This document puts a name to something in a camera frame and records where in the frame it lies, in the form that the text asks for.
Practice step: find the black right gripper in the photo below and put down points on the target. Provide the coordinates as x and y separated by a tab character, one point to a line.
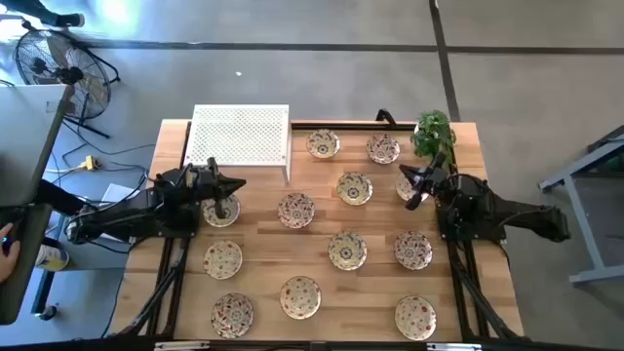
441	183

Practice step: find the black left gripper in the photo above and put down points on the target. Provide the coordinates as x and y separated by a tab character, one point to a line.
202	183

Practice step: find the yellow blue lemon pattern bowl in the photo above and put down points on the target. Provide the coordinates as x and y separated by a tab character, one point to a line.
231	212
354	188
323	143
347	250

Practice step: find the red fruit pattern bowl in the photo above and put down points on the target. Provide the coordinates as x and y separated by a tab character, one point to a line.
415	318
401	191
300	297
222	259

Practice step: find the red floral pattern bowl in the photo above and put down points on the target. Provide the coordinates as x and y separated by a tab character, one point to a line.
232	315
296	210
413	250
382	148

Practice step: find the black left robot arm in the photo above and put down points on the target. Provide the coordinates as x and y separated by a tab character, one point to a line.
122	219

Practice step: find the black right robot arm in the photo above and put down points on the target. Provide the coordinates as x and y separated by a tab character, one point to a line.
526	217

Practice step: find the green potted plant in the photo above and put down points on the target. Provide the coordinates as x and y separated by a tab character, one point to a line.
431	134

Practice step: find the white perforated metal rack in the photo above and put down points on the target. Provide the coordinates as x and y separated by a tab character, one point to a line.
239	134

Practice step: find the black clamp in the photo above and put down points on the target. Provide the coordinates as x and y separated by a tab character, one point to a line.
385	116

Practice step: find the white paper sheet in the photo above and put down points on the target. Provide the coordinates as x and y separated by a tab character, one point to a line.
117	192

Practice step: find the yellow power strip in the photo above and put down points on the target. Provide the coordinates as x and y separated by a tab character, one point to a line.
89	162

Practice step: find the black diagonal support beam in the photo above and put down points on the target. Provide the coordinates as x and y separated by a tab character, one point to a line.
58	197

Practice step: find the grey blue metal table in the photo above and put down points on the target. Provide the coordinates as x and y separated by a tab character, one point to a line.
585	234

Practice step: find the white yellow cup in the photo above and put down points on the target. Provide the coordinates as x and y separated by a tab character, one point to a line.
51	257

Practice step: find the black floor fan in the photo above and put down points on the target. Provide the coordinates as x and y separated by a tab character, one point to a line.
68	75

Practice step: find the black caster wheel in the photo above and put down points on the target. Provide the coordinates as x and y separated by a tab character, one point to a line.
47	312

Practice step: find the dark grey monitor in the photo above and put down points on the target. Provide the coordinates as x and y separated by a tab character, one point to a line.
19	273

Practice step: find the person's hand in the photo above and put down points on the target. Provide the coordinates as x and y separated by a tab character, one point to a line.
7	253

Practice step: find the person's shoe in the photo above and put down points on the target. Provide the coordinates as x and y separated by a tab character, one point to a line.
70	20

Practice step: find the person's leg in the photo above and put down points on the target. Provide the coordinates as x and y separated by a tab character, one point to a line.
29	10

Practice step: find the black aluminium frame rail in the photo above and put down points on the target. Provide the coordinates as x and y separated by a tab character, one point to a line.
341	126
273	345

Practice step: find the black aluminium frame rails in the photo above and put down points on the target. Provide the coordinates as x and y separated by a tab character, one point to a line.
168	278
468	278

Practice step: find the silver bracket plate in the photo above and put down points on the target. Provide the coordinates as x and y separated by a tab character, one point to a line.
453	346
181	345

